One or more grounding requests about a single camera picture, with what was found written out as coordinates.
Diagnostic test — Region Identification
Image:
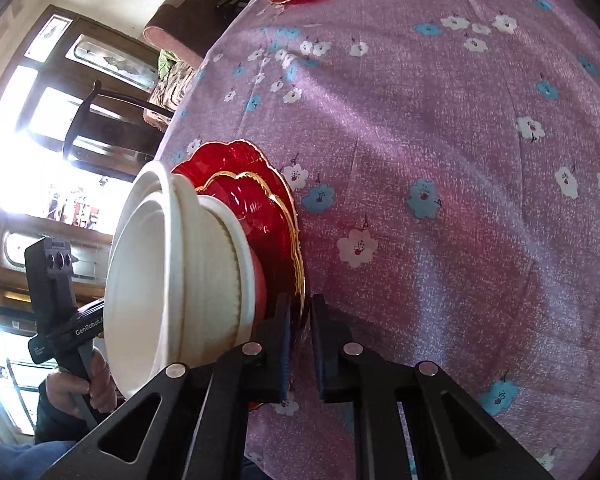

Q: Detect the white foam bowl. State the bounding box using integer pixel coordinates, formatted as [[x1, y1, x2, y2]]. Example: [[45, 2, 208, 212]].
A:
[[104, 192, 184, 398], [110, 162, 257, 367]]

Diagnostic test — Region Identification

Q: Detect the large red scalloped plate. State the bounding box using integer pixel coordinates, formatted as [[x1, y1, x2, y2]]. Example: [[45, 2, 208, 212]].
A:
[[172, 140, 300, 240]]

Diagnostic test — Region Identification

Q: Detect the person's left hand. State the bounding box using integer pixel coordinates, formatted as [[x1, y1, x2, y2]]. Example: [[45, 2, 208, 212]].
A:
[[44, 348, 117, 419]]

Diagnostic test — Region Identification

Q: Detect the dark wooden chair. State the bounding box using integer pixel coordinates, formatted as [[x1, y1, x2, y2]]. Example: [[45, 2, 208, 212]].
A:
[[61, 79, 174, 182]]

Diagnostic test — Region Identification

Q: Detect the purple floral tablecloth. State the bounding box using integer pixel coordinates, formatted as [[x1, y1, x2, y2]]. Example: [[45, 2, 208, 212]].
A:
[[158, 0, 600, 479]]

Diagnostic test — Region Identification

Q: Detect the brown sofa armchair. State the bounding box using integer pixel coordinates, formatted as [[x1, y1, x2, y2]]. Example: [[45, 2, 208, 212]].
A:
[[142, 0, 240, 67]]

